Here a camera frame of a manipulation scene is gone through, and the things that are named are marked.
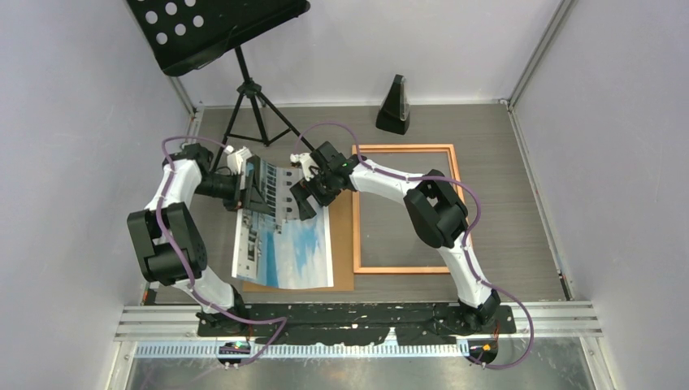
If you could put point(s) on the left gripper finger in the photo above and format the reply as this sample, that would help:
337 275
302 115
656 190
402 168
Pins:
259 213
254 166

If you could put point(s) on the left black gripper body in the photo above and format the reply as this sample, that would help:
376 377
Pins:
236 199

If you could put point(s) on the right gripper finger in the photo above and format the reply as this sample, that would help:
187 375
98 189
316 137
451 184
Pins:
301 195
324 197

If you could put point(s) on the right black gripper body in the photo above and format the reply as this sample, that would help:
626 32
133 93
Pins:
321 180

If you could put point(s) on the brown cardboard backing board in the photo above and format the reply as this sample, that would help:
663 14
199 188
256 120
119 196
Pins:
341 234

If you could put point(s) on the orange wooden picture frame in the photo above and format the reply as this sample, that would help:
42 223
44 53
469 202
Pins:
358 268

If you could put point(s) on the building and sky photo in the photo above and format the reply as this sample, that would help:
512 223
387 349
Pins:
300 256

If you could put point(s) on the clear acrylic sheet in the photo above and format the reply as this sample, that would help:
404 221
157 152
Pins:
388 238

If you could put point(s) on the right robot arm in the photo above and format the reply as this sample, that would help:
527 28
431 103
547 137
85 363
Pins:
435 209

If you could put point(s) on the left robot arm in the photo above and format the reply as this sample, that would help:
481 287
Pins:
167 244

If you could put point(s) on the black metronome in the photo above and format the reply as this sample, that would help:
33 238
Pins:
394 113

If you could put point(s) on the black music stand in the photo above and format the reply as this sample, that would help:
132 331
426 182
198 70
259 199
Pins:
185 36

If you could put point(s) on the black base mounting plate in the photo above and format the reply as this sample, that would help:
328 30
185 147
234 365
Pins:
356 324

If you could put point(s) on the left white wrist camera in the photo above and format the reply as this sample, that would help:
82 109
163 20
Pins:
236 158

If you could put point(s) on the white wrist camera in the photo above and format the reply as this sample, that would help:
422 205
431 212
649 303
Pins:
236 158
306 163

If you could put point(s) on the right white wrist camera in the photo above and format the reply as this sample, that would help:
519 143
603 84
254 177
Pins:
306 163

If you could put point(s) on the white slotted cable duct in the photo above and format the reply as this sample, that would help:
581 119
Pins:
217 349

